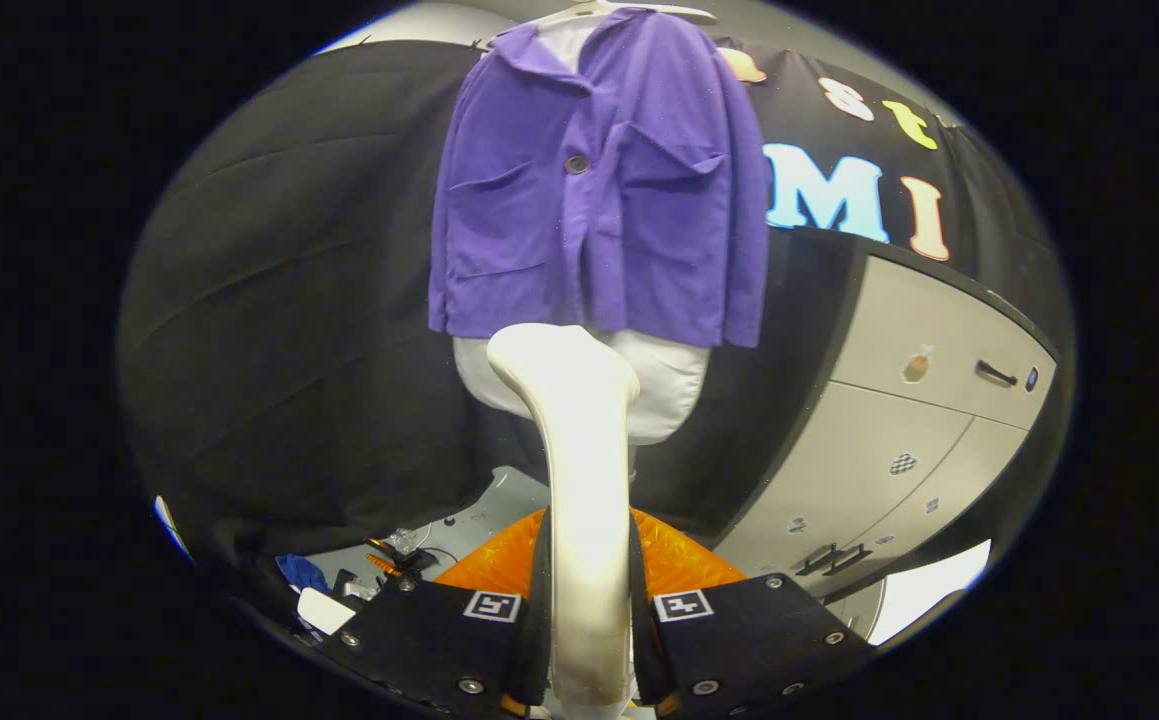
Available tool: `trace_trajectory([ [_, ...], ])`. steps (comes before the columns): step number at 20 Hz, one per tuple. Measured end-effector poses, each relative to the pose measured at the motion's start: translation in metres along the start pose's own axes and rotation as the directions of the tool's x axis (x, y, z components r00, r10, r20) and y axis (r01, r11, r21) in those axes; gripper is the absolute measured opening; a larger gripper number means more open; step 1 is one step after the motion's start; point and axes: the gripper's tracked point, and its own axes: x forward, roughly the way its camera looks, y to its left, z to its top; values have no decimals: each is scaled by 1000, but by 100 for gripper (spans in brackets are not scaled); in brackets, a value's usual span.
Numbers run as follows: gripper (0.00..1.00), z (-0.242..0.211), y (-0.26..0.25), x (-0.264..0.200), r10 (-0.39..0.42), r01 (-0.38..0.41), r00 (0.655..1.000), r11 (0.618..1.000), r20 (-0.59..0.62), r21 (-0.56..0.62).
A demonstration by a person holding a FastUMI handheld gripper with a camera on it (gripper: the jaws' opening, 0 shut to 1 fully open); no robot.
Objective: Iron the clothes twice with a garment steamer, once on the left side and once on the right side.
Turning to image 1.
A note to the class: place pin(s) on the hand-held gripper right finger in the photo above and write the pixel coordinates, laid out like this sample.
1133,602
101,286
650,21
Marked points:
739,640

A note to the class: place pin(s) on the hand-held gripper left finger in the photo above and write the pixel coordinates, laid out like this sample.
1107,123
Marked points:
439,640

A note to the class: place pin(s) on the white garment steamer head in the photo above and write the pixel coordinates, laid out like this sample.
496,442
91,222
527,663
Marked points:
589,480

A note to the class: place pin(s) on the white clothes hanger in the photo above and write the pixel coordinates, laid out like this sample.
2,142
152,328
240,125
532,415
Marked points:
639,10

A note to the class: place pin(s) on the pile of small tools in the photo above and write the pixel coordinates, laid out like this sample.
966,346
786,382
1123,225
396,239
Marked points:
394,560

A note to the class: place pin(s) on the white flat box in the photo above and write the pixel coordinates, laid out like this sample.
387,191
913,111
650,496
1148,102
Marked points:
326,610

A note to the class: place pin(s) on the blue cloth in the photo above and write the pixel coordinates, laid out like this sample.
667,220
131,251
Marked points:
301,572

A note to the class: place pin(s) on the white padded ironing form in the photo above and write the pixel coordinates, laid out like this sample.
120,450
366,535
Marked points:
669,390

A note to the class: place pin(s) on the grey cabinet with black top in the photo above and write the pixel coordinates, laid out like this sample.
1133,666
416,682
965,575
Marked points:
899,420

